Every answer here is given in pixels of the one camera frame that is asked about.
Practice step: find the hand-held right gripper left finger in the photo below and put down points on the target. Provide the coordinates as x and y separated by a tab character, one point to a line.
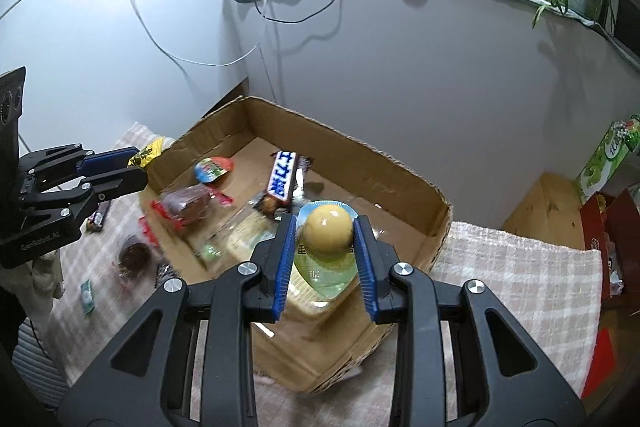
282	267

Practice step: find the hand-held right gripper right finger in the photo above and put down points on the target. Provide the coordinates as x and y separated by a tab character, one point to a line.
365	272

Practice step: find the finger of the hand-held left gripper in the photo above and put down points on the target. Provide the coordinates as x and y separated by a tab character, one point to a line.
107	159
120	182

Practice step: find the yellow snack packet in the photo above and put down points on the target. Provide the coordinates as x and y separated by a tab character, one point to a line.
147	153

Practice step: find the brown chocolate bar blue label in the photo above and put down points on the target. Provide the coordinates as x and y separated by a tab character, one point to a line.
281	177
99	219

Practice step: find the clear sliced bread packet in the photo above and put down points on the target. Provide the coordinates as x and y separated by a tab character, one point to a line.
245	239

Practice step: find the yellow ball jelly cup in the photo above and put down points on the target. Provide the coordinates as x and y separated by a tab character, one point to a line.
327	229

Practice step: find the clear dark snack packet red ends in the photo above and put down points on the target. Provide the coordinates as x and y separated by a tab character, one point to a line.
187	204
134	257

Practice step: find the teal snack packet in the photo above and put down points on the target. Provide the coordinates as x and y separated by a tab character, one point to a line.
88	297

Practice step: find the jelly cup with colourful lid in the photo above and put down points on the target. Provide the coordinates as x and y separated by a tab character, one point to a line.
212	169

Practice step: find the small dark candy wrapper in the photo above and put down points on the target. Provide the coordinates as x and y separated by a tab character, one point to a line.
168	274

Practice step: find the white fluffy cloth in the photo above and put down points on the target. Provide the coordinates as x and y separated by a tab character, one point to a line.
47	277

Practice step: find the grey ribbed panel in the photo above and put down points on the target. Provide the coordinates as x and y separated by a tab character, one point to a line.
37	367

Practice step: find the white cabinet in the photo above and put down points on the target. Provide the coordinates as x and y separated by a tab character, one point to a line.
100	32

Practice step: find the plaid tablecloth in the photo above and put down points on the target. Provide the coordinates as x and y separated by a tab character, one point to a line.
500	267

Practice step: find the wooden stool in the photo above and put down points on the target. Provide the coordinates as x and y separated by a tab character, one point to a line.
545	207

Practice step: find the small red box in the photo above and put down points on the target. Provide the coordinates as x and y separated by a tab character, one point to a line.
600	362

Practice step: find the red cardboard box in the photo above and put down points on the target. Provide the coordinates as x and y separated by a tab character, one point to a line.
615	232

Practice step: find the green carton box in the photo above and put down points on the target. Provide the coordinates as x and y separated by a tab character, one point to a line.
600	167

